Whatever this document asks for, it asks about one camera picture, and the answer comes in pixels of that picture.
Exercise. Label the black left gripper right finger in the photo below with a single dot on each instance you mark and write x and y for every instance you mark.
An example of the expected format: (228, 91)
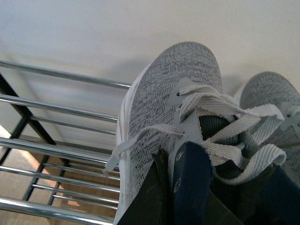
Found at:
(216, 213)

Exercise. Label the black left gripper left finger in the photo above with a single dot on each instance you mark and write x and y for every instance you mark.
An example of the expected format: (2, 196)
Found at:
(151, 205)

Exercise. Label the grey knit sneaker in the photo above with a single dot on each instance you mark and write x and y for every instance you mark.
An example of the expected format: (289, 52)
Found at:
(177, 104)
(272, 88)

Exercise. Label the black metal shoe rack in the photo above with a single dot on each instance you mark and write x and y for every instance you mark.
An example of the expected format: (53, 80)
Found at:
(57, 131)

